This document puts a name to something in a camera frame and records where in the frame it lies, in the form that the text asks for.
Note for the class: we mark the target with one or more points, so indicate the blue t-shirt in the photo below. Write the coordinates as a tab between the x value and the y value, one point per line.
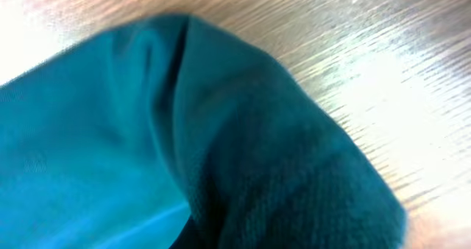
171	133

